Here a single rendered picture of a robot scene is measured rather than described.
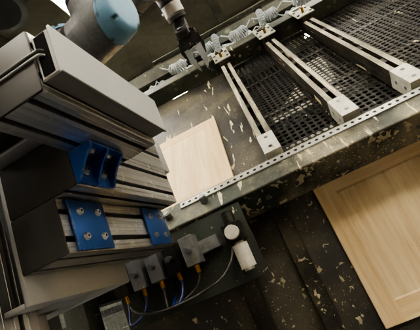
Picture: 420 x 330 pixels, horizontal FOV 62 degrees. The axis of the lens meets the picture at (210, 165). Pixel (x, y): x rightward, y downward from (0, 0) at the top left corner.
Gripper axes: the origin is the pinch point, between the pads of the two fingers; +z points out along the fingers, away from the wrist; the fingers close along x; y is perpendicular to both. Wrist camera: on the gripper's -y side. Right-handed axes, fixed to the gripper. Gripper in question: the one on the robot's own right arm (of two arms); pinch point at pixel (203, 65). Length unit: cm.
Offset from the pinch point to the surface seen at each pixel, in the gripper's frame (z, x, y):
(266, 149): 36.5, -6.4, -10.4
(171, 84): -8, 32, 86
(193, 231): 46, 27, -26
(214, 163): 34.7, 15.3, 4.2
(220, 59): -5, -2, 79
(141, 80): -26, 60, 132
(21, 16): -163, 169, 242
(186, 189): 37.3, 28.9, -3.4
